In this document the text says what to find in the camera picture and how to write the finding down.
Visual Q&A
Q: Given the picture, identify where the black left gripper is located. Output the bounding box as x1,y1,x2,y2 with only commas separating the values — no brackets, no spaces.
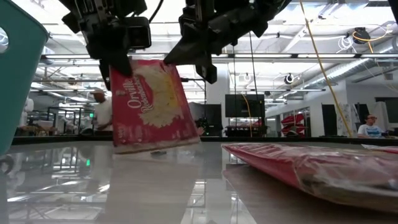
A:
62,11,133,91

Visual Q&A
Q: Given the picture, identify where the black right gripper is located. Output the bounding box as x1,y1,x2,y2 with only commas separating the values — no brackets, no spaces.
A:
164,0,268,85

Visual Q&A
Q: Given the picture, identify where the red popcorn bag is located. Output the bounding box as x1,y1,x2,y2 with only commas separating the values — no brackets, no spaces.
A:
361,144,398,156
109,58,201,155
222,142,398,214

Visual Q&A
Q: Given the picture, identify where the teal plastic basket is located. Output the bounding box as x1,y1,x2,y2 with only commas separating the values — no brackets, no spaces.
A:
0,0,50,156

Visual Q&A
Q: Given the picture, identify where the person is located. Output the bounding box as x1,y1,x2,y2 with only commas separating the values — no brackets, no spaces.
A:
90,88,113,135
357,114,388,138

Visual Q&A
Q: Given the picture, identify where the black monitor screen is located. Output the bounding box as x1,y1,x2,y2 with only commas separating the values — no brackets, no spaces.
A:
224,94,266,118

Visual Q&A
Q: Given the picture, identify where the white humanoid robot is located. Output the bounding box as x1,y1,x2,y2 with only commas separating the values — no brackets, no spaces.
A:
19,98,35,127

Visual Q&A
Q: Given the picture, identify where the black equipment cart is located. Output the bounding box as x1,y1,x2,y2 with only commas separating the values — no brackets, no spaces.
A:
225,124,269,138

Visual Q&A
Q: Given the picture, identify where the long ceiling light bar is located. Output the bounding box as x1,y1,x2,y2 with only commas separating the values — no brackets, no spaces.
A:
40,53,398,60

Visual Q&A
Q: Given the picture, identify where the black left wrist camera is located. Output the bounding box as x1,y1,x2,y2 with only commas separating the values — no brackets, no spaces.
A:
126,16,152,50

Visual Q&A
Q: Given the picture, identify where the black hanging cable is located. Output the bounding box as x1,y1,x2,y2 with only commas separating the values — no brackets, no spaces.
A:
248,30,259,138
231,43,236,138

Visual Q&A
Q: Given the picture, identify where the thin yellow cable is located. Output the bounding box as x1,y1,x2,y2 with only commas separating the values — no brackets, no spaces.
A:
241,93,253,138

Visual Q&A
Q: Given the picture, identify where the black table frame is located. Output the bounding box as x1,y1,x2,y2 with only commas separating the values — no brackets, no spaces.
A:
11,135,398,147

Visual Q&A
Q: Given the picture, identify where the yellow power cable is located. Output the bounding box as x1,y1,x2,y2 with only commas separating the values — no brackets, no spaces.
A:
298,0,355,138

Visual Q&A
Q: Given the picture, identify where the silver ventilation duct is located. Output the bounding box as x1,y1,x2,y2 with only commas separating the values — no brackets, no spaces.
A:
298,37,398,91

